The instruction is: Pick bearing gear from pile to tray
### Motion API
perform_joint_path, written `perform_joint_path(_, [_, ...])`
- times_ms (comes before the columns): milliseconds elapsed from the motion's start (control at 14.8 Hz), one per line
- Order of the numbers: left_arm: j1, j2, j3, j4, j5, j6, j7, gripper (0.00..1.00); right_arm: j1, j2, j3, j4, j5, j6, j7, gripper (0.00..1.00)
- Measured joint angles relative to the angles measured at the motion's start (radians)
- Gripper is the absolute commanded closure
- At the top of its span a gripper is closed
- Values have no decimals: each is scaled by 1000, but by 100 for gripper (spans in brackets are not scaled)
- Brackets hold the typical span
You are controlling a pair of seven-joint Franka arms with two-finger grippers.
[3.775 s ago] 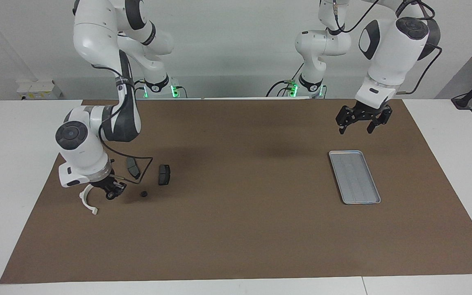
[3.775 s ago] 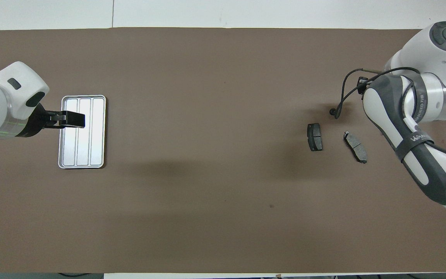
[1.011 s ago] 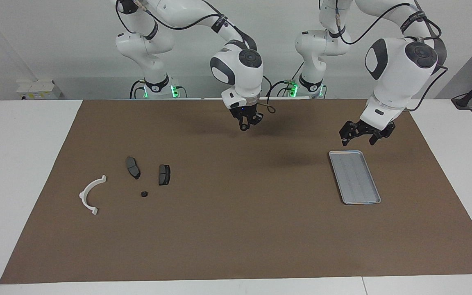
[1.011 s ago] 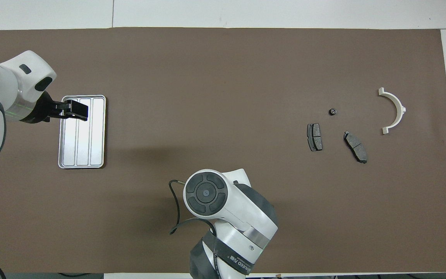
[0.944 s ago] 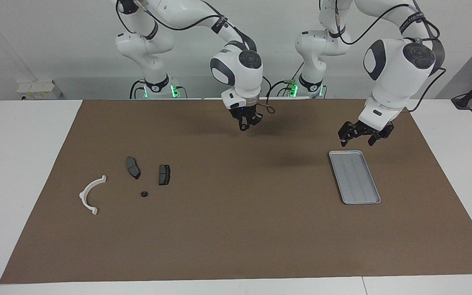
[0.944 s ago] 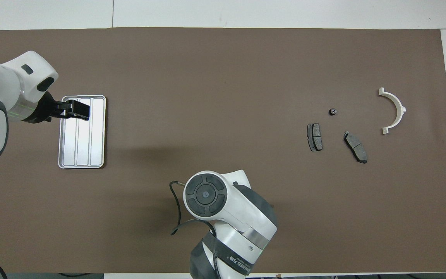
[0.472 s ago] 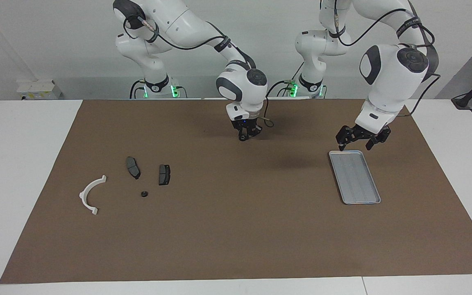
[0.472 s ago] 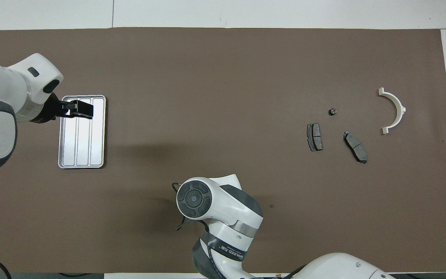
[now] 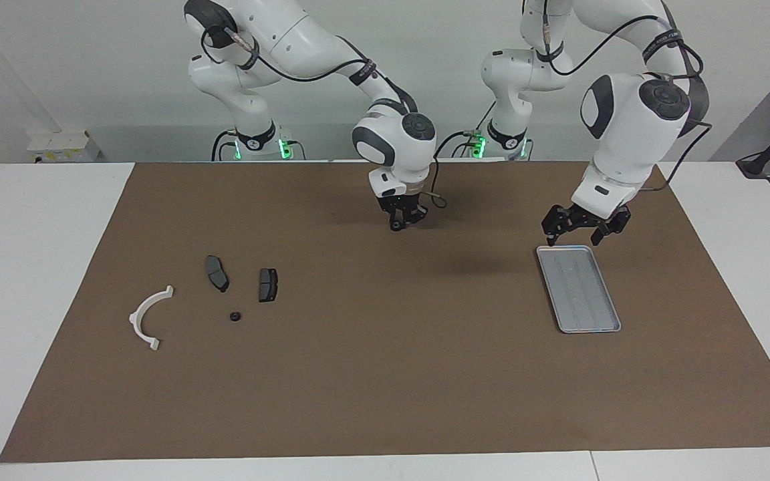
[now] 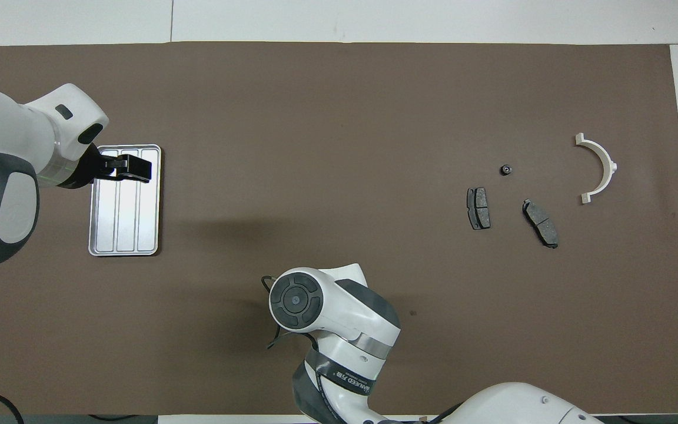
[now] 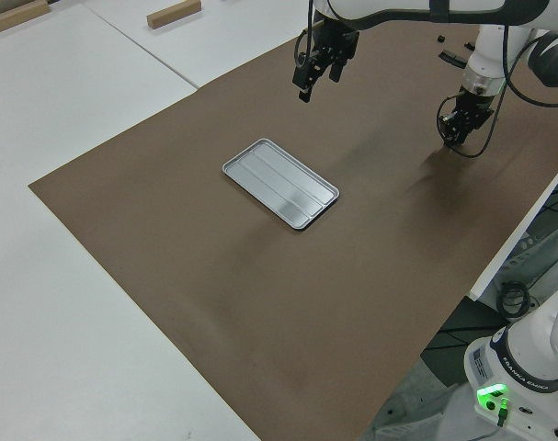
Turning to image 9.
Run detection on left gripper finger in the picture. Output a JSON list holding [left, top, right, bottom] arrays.
[[590, 207, 632, 247], [542, 206, 576, 245]]

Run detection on silver metal tray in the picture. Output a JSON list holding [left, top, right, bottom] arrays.
[[535, 245, 622, 334]]

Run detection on rectangular dark brake pad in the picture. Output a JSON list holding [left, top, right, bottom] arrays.
[[258, 267, 281, 303]]

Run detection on brown table mat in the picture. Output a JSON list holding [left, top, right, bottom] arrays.
[[0, 160, 770, 464]]

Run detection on elongated dark brake pad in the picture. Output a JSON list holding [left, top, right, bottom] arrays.
[[205, 255, 231, 293]]

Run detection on white power strip box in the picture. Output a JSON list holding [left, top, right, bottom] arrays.
[[26, 130, 102, 164]]

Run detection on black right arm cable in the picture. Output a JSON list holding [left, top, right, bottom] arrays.
[[199, 25, 448, 209]]

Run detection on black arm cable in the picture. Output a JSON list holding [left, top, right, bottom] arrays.
[[542, 0, 713, 194], [199, 25, 448, 209]]

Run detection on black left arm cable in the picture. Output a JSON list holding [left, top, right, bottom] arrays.
[[542, 0, 713, 194]]

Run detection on black base cable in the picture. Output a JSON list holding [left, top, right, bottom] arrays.
[[433, 100, 497, 160], [211, 127, 247, 163]]

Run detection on white curved plastic bracket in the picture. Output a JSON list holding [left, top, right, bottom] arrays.
[[128, 285, 175, 351]]

